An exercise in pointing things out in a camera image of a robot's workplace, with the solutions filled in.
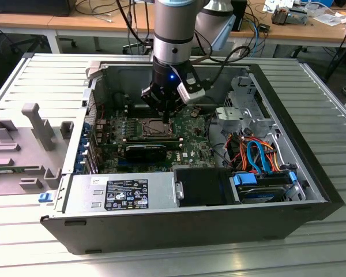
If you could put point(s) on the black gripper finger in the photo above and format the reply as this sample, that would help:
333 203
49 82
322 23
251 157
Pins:
152 98
176 104

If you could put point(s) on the silver CPU plate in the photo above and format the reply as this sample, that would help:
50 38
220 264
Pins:
157 128

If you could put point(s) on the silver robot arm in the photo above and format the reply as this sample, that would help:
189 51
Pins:
174 29

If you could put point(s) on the black RAM slot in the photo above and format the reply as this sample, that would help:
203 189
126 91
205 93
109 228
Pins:
132 106
132 112

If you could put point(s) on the black chair base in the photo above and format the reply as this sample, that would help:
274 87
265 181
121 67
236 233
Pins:
131 46

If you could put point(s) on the green motherboard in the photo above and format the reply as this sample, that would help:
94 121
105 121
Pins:
194 145

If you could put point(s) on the black graphics card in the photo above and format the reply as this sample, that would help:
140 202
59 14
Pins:
144 154

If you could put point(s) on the silver metal drive cage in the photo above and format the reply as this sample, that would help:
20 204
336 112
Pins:
232 114

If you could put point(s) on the pale blue teach pendant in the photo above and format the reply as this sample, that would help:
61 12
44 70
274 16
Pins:
223 34

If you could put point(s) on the blue card retainer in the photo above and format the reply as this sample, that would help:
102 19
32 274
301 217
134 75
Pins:
86 130

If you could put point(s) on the white power strip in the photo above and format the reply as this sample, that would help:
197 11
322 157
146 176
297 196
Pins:
236 49

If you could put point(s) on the silver metal latch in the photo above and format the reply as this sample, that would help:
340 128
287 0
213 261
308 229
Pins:
179 190

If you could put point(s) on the black upright box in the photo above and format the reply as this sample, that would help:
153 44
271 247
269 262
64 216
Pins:
239 17

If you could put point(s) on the hard disk blue carrier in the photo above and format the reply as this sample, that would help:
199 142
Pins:
245 179

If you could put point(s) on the small black adapter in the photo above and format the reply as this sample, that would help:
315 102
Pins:
263 28

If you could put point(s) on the silver power supply unit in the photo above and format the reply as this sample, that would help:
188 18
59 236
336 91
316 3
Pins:
80 191

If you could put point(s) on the black PC case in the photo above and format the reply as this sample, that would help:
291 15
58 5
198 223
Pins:
161 231

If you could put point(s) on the copper heat sink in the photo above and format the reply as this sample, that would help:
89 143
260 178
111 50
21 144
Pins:
279 16

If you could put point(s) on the white paper box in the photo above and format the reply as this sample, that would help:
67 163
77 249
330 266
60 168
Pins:
276 4

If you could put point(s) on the grey parts rack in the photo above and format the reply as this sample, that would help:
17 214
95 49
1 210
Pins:
23 135

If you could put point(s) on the wooden desk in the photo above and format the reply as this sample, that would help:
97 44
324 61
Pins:
305 33
31 20

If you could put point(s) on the blue plastic clip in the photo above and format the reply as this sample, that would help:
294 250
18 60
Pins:
44 197

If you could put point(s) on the grey metal device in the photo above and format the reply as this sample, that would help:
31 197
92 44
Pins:
298 18

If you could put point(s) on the black equipment box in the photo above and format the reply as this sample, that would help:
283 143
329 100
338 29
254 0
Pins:
29 7

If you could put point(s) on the green RAM stick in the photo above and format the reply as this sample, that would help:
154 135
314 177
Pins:
5 170

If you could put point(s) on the black stand leg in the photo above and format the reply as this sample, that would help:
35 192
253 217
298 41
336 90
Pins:
338 59

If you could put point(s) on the clear plastic bag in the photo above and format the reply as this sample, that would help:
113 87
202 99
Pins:
328 18

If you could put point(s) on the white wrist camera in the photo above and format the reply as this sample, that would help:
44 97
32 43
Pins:
191 95

